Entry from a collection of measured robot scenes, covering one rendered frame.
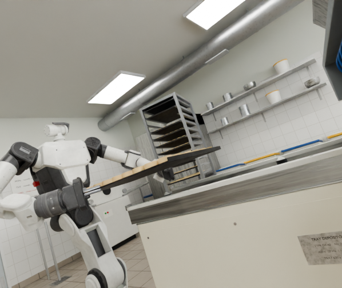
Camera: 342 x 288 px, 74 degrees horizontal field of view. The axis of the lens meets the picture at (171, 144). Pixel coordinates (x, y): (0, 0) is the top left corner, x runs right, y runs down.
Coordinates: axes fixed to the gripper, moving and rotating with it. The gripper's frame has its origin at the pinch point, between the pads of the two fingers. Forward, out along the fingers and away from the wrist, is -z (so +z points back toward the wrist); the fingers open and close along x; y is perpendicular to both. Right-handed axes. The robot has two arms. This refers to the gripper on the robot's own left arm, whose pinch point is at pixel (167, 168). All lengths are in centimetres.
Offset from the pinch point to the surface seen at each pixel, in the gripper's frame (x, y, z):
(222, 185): -11, 4, -56
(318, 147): -11, 41, -51
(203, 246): -26, -5, -49
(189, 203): -13.5, -4.5, -47.5
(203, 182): -11.1, 9.4, -20.9
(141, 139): 95, 25, 399
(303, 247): -28, 13, -66
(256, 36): 189, 278, 240
